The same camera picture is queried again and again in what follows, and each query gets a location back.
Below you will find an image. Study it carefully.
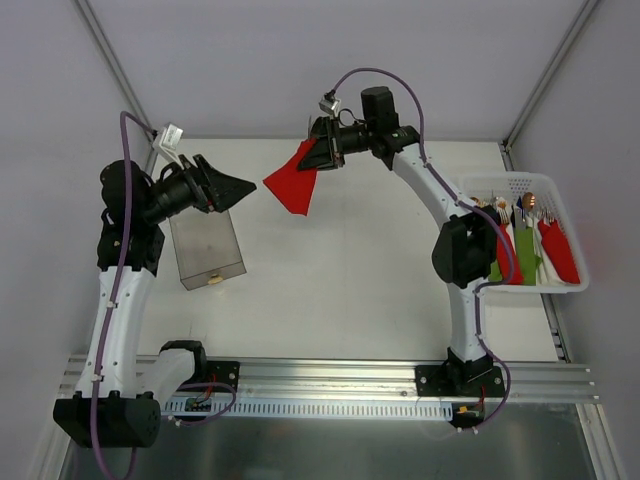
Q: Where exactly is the red rolled napkin left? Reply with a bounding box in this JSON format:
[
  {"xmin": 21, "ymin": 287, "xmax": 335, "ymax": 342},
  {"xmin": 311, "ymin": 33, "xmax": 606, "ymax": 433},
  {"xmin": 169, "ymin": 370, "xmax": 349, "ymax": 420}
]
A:
[{"xmin": 496, "ymin": 224, "xmax": 524, "ymax": 285}]

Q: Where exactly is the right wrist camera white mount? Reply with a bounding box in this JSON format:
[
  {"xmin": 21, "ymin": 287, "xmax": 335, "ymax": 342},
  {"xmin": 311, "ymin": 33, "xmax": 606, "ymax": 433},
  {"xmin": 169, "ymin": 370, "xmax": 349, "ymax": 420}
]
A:
[{"xmin": 318, "ymin": 90, "xmax": 341, "ymax": 118}]

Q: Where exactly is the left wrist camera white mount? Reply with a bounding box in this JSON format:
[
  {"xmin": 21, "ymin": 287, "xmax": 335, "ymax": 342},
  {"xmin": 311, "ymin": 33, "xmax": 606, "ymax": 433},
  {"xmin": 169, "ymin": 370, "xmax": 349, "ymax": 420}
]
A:
[{"xmin": 152, "ymin": 123, "xmax": 183, "ymax": 162}]

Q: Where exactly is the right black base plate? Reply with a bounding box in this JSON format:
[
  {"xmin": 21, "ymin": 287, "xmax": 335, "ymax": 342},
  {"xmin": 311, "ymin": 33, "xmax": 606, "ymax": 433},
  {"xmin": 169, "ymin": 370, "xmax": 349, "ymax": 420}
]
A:
[{"xmin": 414, "ymin": 363, "xmax": 506, "ymax": 398}]

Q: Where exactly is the white plastic basket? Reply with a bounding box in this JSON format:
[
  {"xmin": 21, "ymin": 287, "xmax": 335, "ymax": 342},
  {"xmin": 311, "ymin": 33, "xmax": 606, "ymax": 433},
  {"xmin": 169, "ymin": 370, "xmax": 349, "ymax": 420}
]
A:
[{"xmin": 454, "ymin": 171, "xmax": 589, "ymax": 294}]

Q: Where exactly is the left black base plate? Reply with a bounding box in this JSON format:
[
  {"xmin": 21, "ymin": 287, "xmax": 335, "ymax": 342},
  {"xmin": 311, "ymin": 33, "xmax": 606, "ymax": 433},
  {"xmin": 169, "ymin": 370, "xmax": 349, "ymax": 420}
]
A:
[{"xmin": 204, "ymin": 360, "xmax": 241, "ymax": 393}]

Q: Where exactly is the white slotted cable duct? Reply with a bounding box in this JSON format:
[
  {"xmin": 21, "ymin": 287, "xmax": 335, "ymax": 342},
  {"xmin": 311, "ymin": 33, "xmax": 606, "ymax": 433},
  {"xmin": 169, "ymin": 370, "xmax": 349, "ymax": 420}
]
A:
[{"xmin": 161, "ymin": 396, "xmax": 453, "ymax": 422}]

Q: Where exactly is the red rolled napkin right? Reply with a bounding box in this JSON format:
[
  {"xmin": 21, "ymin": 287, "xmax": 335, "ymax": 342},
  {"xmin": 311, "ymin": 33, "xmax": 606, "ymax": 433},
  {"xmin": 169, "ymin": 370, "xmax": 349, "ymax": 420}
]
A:
[{"xmin": 537, "ymin": 219, "xmax": 581, "ymax": 285}]

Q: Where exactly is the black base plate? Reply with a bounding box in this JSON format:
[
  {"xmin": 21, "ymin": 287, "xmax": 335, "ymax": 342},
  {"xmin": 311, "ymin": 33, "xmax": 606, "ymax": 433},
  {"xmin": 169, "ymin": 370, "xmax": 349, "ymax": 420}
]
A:
[
  {"xmin": 204, "ymin": 360, "xmax": 241, "ymax": 393},
  {"xmin": 414, "ymin": 363, "xmax": 506, "ymax": 398}
]

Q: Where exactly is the red rolled napkin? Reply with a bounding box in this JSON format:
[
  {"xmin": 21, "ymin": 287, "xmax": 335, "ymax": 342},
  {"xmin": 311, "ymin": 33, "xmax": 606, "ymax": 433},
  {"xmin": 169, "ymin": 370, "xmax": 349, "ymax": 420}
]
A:
[
  {"xmin": 496, "ymin": 224, "xmax": 524, "ymax": 285},
  {"xmin": 537, "ymin": 219, "xmax": 581, "ymax": 285}
]

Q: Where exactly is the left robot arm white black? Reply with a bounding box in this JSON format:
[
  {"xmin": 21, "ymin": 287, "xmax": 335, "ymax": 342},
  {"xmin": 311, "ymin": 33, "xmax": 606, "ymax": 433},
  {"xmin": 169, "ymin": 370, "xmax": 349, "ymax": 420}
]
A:
[{"xmin": 53, "ymin": 155, "xmax": 256, "ymax": 449}]

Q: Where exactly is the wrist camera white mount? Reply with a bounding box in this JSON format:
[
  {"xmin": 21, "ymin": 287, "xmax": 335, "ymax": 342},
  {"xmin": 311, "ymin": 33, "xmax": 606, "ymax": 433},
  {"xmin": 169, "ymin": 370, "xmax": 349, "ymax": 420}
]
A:
[
  {"xmin": 152, "ymin": 123, "xmax": 183, "ymax": 162},
  {"xmin": 318, "ymin": 90, "xmax": 341, "ymax": 118}
]

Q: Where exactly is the green rolled napkin middle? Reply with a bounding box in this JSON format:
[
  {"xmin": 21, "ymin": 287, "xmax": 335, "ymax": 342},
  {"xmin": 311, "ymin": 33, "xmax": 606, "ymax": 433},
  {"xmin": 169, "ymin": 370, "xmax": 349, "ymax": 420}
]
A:
[{"xmin": 514, "ymin": 227, "xmax": 540, "ymax": 286}]

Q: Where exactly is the white rolled napkin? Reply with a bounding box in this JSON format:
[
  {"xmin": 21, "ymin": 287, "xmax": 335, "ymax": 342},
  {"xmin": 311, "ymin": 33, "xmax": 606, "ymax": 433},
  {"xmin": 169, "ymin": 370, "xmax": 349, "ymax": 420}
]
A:
[{"xmin": 534, "ymin": 230, "xmax": 566, "ymax": 286}]

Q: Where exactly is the green rolled napkin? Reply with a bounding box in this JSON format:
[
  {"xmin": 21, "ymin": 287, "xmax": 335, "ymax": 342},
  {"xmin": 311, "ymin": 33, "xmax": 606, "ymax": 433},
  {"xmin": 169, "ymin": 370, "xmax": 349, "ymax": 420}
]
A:
[
  {"xmin": 514, "ymin": 227, "xmax": 540, "ymax": 286},
  {"xmin": 488, "ymin": 260, "xmax": 503, "ymax": 282}
]

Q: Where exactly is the left aluminium frame post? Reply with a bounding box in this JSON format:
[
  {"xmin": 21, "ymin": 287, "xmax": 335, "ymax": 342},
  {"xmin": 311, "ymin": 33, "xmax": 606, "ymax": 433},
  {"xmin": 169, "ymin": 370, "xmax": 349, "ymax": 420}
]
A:
[{"xmin": 74, "ymin": 0, "xmax": 160, "ymax": 146}]

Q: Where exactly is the aluminium frame post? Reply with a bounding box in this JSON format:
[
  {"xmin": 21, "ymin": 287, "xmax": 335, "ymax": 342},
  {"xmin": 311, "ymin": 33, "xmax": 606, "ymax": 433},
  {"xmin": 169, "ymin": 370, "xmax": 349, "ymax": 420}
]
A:
[
  {"xmin": 502, "ymin": 0, "xmax": 601, "ymax": 153},
  {"xmin": 74, "ymin": 0, "xmax": 160, "ymax": 146}
]

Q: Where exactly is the green rolled napkin left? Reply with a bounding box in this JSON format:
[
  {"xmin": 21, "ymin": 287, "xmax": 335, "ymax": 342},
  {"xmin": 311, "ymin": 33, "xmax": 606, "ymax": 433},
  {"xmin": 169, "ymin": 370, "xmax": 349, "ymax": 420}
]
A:
[{"xmin": 488, "ymin": 260, "xmax": 503, "ymax": 282}]

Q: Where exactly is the right aluminium frame post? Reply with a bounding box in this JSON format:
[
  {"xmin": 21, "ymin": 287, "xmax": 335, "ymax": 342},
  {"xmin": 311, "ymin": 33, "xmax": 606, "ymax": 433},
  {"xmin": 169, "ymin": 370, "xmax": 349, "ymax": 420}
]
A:
[{"xmin": 502, "ymin": 0, "xmax": 601, "ymax": 153}]

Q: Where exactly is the clear acrylic utensil box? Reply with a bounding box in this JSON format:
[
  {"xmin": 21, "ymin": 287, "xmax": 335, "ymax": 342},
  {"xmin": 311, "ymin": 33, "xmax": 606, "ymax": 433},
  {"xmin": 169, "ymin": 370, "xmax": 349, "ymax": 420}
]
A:
[{"xmin": 169, "ymin": 210, "xmax": 246, "ymax": 291}]

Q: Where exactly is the copper spoon in basket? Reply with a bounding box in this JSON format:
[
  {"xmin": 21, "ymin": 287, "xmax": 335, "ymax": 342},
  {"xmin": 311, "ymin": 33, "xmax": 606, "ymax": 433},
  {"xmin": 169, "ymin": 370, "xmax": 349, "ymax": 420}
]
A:
[{"xmin": 521, "ymin": 192, "xmax": 536, "ymax": 216}]

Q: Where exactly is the aluminium rail front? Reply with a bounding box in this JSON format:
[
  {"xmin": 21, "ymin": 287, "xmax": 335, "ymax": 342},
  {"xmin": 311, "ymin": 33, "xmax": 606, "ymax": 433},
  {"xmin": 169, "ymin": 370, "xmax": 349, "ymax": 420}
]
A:
[{"xmin": 58, "ymin": 353, "xmax": 600, "ymax": 404}]

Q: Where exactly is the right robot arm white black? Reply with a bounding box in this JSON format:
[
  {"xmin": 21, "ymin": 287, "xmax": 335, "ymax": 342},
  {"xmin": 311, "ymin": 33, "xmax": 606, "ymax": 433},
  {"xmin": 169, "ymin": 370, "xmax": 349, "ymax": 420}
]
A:
[{"xmin": 294, "ymin": 86, "xmax": 511, "ymax": 397}]

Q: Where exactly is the red paper napkin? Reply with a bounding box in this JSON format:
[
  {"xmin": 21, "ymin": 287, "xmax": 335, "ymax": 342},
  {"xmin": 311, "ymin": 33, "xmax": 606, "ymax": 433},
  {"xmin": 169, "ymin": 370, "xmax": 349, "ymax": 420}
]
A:
[{"xmin": 263, "ymin": 139, "xmax": 318, "ymax": 216}]

